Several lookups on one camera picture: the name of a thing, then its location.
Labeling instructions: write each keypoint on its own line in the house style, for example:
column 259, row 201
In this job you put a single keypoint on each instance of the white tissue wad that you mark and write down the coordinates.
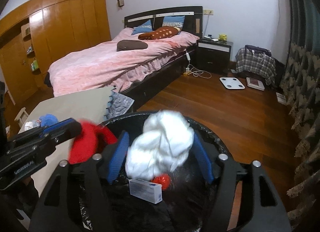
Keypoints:
column 163, row 146

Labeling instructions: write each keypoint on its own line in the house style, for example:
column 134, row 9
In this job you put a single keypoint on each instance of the small white wooden stool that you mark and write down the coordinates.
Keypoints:
column 21, row 117

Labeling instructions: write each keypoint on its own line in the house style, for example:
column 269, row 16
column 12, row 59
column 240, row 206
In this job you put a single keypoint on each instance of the black lined trash bin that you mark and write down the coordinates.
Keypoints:
column 189, row 204

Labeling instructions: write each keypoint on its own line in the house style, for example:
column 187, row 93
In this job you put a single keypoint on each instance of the dark brown folded cloth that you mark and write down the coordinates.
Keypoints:
column 127, row 45

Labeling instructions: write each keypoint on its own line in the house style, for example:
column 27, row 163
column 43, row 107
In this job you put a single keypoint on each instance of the right blue pillow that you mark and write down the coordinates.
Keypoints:
column 174, row 21

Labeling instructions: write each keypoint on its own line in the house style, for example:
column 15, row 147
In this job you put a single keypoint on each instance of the white blue medicine box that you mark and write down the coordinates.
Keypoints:
column 147, row 191

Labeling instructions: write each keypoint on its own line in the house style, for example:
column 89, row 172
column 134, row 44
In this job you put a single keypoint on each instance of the black bedside nightstand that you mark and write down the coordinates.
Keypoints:
column 213, row 56

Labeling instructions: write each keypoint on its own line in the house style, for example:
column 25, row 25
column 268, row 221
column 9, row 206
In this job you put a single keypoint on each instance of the grey quilted table cover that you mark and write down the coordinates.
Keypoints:
column 118, row 104

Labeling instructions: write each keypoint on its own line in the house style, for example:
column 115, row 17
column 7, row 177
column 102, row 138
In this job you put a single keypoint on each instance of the red cloth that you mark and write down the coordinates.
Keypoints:
column 92, row 139

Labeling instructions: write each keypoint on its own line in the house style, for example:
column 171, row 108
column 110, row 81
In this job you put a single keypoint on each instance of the bed with pink cover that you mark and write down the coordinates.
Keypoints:
column 140, row 74

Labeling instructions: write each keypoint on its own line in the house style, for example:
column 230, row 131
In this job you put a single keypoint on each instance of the blue pillow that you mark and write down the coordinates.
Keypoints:
column 174, row 21
column 143, row 28

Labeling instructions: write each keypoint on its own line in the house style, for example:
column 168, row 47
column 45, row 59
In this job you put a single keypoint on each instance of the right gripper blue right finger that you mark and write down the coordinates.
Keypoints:
column 203, row 159

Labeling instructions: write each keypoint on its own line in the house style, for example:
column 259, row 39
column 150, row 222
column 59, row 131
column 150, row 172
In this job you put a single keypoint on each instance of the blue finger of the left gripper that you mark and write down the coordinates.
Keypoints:
column 65, row 126

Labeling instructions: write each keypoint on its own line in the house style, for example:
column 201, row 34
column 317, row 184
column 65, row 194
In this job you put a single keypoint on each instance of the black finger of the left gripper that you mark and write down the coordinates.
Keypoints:
column 57, row 139

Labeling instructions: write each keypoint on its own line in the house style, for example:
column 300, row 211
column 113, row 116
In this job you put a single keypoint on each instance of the wooden wardrobe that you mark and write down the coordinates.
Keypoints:
column 40, row 32

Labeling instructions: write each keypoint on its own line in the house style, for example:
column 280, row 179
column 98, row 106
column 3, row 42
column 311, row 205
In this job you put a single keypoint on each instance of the patterned dark curtain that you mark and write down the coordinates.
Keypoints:
column 300, row 84

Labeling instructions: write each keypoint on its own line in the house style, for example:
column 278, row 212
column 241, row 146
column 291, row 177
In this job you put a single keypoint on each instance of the brown dotted pillow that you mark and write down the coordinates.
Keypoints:
column 160, row 33

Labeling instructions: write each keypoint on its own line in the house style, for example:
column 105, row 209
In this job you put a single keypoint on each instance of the yellow plush toy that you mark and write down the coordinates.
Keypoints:
column 223, row 37

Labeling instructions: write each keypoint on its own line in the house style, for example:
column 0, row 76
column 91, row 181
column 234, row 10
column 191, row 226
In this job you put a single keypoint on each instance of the white bathroom scale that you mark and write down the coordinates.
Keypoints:
column 231, row 83

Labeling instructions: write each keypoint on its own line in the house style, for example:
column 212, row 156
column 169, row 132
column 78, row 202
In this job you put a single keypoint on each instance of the red plastic bag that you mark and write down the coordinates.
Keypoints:
column 164, row 180

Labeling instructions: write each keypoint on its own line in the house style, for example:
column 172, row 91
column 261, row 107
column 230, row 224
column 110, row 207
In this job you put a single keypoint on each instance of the left blue pillow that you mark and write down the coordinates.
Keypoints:
column 143, row 28

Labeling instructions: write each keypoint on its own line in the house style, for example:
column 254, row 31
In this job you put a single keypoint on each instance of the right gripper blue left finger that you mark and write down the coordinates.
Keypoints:
column 118, row 157

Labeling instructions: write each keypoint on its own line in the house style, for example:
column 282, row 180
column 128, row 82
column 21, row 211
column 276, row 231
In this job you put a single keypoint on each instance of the blue plastic bag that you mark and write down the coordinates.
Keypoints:
column 48, row 120

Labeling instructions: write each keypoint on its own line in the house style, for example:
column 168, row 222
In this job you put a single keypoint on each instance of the plaid cloth covered chair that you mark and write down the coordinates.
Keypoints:
column 258, row 61

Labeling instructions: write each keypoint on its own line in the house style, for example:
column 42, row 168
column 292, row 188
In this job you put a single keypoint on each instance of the small white wrapper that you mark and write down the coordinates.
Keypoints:
column 28, row 125

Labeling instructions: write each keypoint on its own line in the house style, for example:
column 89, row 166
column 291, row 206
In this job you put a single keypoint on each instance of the left wall lamp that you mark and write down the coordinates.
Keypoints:
column 120, row 3

